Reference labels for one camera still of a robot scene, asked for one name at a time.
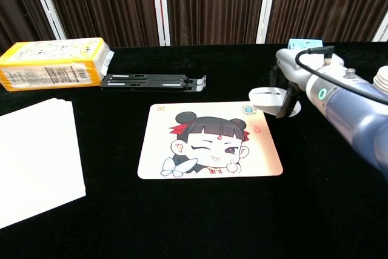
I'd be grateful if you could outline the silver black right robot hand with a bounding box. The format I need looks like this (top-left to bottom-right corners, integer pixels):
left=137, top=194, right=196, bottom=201
left=269, top=45, right=346, bottom=119

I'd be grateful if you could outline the white computer mouse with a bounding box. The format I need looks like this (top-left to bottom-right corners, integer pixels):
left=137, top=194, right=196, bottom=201
left=248, top=87, right=303, bottom=118

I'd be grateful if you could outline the cartoon girl mouse pad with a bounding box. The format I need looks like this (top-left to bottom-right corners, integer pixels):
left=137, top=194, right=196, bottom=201
left=137, top=101, right=284, bottom=180

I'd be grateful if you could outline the light blue speaker box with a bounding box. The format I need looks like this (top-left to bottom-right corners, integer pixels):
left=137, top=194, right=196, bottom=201
left=287, top=38, right=324, bottom=51

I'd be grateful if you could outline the dark brown pleated curtain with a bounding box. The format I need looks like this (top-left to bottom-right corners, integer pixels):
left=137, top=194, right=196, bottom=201
left=165, top=0, right=268, bottom=46
left=41, top=0, right=161, bottom=48
left=0, top=0, right=56, bottom=54
left=266, top=0, right=388, bottom=44

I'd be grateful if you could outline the white paper cup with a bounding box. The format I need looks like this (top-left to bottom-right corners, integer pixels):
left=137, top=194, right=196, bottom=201
left=372, top=64, right=388, bottom=95

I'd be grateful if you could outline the black folding laptop stand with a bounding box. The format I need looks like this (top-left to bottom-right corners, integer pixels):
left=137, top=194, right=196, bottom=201
left=101, top=73, right=207, bottom=92

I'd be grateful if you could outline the black table cloth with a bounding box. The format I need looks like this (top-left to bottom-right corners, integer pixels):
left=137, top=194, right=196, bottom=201
left=0, top=42, right=388, bottom=259

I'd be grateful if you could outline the yellow tissue pack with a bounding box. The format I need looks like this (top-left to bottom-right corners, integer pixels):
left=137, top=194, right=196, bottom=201
left=0, top=37, right=115, bottom=92

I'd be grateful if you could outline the white paper stack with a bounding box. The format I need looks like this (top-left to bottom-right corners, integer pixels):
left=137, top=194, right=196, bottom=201
left=0, top=98, right=87, bottom=230

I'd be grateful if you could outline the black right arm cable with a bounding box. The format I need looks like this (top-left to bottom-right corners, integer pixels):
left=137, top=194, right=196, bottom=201
left=295, top=45, right=388, bottom=106

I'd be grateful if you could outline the white aluminium frame post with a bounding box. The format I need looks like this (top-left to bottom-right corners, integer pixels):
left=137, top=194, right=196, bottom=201
left=150, top=0, right=171, bottom=47
left=26, top=0, right=67, bottom=41
left=256, top=0, right=279, bottom=44
left=372, top=13, right=388, bottom=42

